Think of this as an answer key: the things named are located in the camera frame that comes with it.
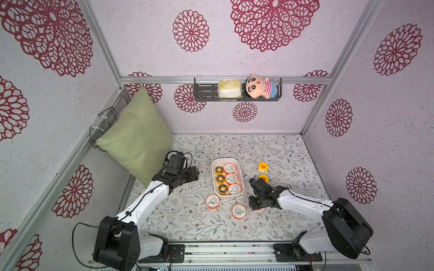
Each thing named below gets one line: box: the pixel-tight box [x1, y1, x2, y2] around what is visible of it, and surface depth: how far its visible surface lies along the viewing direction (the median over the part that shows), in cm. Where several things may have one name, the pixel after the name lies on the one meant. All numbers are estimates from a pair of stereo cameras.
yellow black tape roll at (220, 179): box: [215, 174, 226, 185], surface depth 99 cm
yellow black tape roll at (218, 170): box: [214, 165, 224, 176], surface depth 102 cm
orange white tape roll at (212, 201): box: [205, 194, 220, 210], surface depth 89 cm
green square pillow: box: [95, 87, 173, 188], surface depth 82 cm
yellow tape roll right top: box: [257, 162, 269, 173], surface depth 105 cm
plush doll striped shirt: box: [245, 73, 279, 100], surface depth 88 cm
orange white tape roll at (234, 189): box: [228, 184, 242, 195], surface depth 94 cm
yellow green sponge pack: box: [217, 79, 242, 99], surface depth 92 cm
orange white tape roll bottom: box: [232, 203, 247, 220], surface depth 86 cm
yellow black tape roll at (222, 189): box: [218, 184, 229, 196], surface depth 94 cm
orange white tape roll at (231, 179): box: [225, 173, 238, 186], surface depth 98 cm
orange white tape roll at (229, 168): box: [223, 162, 237, 176], surface depth 102 cm
